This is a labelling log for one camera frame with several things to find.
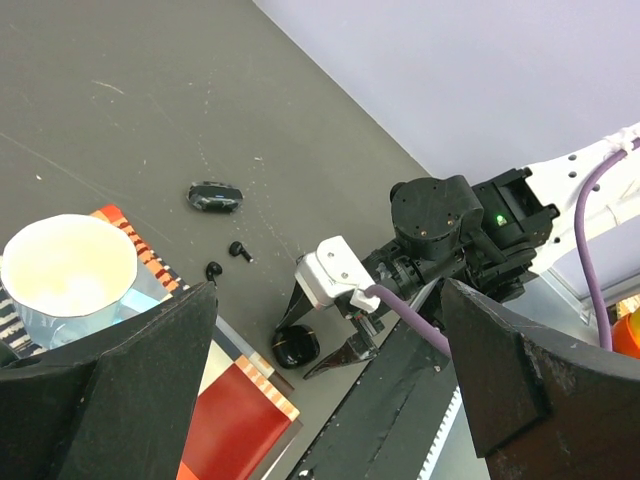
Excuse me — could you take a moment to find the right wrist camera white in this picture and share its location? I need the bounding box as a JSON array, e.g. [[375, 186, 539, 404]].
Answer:
[[294, 235, 380, 313]]

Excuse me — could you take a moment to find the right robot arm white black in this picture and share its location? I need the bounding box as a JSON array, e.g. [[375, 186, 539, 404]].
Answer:
[[271, 125, 639, 377]]

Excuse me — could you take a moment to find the orange patterned placemat cloth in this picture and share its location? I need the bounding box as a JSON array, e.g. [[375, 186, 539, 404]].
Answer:
[[1, 205, 302, 479]]

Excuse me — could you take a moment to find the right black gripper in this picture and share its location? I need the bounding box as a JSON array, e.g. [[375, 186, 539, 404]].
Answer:
[[275, 249, 440, 380]]

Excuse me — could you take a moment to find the orange object at edge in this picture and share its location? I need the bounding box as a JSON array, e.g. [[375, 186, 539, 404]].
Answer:
[[611, 310, 640, 360]]

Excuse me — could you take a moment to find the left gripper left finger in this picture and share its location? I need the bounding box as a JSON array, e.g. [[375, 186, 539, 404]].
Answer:
[[1, 282, 218, 479]]

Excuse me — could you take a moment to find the white blue mug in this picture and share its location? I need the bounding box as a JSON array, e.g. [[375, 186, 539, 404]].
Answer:
[[1, 214, 169, 350]]

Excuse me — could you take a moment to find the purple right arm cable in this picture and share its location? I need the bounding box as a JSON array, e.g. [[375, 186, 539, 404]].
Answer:
[[363, 137, 640, 359]]

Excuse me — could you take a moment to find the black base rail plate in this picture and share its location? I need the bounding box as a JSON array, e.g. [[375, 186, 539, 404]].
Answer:
[[288, 322, 457, 479]]

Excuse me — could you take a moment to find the black earbud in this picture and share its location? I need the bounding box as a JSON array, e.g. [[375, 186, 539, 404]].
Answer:
[[228, 241, 254, 263], [205, 261, 223, 284]]

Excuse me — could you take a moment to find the white comb cable duct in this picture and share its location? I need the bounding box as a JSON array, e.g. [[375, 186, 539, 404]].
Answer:
[[417, 387, 462, 480]]

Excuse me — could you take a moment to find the black round earbud case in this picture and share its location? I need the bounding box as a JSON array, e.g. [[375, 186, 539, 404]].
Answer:
[[187, 181, 244, 213]]

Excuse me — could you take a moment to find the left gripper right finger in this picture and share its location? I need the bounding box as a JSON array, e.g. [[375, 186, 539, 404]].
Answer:
[[441, 280, 639, 479]]

